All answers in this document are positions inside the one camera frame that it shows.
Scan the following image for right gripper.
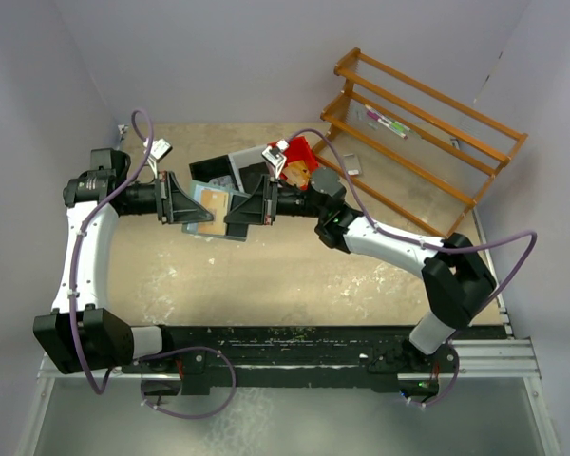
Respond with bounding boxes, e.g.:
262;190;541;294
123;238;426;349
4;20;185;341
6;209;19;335
225;173;326;224

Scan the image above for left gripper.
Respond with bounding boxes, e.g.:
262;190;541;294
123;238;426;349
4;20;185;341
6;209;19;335
121;170;213;224

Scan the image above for black card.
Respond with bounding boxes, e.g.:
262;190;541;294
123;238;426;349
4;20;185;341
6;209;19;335
225;223;249;242

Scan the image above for orange card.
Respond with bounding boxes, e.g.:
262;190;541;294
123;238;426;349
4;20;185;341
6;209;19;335
198;189;230;236

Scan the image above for green card holder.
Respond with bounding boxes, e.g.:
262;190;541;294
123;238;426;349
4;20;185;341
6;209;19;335
181;180;248;242

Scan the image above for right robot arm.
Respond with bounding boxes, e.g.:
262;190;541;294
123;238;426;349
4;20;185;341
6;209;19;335
224;167;496;371

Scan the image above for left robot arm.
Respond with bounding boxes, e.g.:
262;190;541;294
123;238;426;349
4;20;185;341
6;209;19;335
33;148;214;374

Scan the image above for white cards in black bin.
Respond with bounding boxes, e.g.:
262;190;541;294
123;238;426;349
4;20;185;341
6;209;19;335
209;175;236;189

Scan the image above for orange cards in red bin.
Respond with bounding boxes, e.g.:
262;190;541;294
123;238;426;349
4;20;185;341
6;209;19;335
282;160;313;190

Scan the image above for black bin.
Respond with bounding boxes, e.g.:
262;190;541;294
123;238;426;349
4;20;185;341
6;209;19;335
189;155;238;190

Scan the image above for white bin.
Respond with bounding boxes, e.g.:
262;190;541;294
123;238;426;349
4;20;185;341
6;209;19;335
227;144;272;193

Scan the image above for red bin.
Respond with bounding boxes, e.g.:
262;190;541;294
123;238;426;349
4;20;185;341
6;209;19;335
276;137;318;185

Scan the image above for pink marker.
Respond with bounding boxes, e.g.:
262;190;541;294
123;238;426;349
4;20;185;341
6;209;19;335
365;106;408;140

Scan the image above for green marker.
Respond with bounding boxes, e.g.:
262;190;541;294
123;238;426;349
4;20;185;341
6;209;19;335
364;104;410;134

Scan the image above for wooden rack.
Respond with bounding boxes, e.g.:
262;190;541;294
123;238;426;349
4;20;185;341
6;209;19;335
320;47;528;238

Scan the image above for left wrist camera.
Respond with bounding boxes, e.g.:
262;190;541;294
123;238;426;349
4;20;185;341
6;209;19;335
150;139;173;162

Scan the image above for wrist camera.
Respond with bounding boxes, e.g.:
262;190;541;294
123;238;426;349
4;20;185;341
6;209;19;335
261;140;289;179
150;139;173;162

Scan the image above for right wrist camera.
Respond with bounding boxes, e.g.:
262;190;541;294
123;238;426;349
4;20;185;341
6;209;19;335
261;140;289;179

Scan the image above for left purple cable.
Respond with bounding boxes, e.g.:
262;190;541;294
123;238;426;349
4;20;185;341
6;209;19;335
68;109;154;395

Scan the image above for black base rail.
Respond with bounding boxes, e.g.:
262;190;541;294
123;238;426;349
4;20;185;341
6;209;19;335
123;326;459;395

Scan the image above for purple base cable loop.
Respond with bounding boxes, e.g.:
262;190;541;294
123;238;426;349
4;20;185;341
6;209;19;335
140;348;238;420

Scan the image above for aluminium frame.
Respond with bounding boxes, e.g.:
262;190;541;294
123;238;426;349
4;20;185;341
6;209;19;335
17;339;561;455

